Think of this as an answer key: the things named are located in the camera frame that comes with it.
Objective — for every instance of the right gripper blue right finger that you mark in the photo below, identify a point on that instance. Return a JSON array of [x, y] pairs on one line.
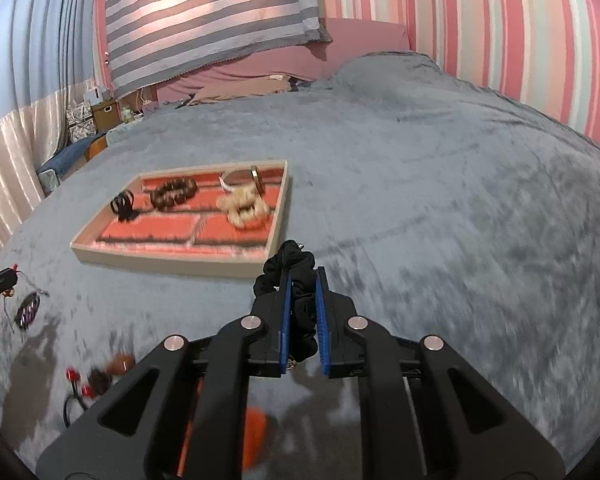
[[352, 345]]

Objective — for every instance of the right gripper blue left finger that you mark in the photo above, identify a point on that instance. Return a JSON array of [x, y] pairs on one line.
[[254, 345]]

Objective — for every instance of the orange fabric scrunchie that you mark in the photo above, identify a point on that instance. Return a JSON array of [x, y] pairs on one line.
[[247, 433]]

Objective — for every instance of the black scrunchie with charm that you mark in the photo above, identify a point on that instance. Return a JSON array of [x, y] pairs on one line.
[[299, 266]]

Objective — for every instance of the black hair tie red beads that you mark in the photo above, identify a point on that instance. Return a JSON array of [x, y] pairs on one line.
[[77, 395]]

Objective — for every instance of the cream jewelry tray red lining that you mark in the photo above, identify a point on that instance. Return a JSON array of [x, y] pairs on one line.
[[180, 230]]

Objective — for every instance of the cream flower scrunchie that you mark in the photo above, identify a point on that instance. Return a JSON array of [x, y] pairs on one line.
[[245, 207]]

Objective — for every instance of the white strap wrist watch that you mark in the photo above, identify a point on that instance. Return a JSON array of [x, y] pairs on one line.
[[240, 177]]

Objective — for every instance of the red string bracelet gold charm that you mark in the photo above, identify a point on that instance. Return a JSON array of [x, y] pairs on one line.
[[30, 303]]

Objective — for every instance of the cream shiny curtain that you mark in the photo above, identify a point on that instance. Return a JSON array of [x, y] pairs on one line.
[[29, 136]]

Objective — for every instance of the blue denim cloth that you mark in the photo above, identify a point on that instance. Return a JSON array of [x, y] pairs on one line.
[[56, 169]]

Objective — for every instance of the grey plush bed blanket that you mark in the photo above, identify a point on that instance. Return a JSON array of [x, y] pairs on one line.
[[437, 206]]

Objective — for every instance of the brown cardboard storage box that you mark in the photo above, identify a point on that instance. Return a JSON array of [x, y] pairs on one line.
[[106, 115]]

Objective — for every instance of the beige folded cloth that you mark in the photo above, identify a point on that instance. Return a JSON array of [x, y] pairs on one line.
[[233, 90]]

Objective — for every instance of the pink headboard cushion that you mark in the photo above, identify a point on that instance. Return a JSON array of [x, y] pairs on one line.
[[309, 62]]

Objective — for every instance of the grey striped pillow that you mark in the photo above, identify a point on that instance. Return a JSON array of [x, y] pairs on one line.
[[151, 41]]

